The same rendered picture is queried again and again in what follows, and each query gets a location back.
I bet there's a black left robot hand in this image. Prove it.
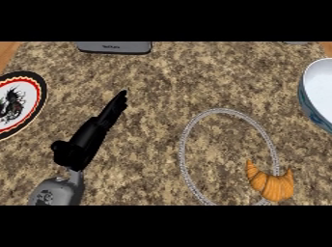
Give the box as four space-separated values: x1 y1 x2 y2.
50 89 129 173

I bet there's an orange croissant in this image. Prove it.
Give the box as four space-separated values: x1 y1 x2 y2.
245 159 296 203

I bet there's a round dragon print placemat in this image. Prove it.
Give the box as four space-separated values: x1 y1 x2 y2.
0 70 48 144

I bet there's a white bowl with blue pattern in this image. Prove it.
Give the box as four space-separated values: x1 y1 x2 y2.
298 57 332 140

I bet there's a grey flat appliance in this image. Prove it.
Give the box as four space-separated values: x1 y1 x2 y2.
75 41 153 55

